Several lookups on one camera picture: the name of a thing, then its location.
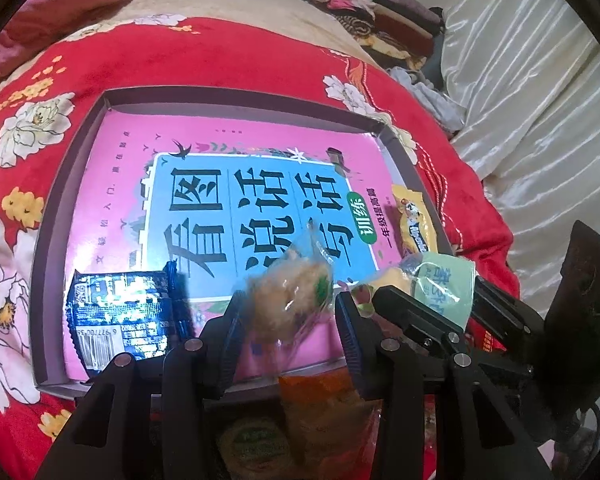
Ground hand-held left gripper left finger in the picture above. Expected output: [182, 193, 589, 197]
[34, 290, 251, 480]

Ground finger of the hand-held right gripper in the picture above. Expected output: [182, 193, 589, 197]
[472, 279, 546, 361]
[372, 285, 468, 361]

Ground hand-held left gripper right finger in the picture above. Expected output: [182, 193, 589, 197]
[336, 291, 553, 480]

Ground light green snack packet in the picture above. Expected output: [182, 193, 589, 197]
[400, 252, 476, 331]

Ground orange crispy snack packet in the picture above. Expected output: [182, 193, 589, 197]
[279, 367, 386, 480]

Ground clear peanut brittle packet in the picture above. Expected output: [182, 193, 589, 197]
[232, 217, 351, 356]

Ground yellow candy bar packet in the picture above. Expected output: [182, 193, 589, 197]
[375, 184, 441, 296]

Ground round green label pastry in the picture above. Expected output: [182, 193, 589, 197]
[217, 412, 291, 480]

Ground blue snack packet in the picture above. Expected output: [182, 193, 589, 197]
[65, 262, 191, 376]

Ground dark shallow cardboard box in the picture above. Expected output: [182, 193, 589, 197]
[30, 87, 456, 401]

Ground white satin curtain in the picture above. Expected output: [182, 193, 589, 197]
[395, 0, 600, 306]

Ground pink book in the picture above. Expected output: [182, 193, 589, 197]
[62, 107, 406, 381]

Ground grey white crumpled cloth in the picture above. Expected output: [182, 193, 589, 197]
[387, 65, 466, 133]

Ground stack of folded clothes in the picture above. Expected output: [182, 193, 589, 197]
[307, 0, 443, 73]

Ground red floral blanket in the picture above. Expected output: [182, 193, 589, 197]
[0, 15, 521, 480]

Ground beige blanket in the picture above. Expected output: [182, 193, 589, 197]
[0, 0, 381, 111]

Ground pink quilt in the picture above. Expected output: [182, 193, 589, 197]
[0, 0, 151, 86]

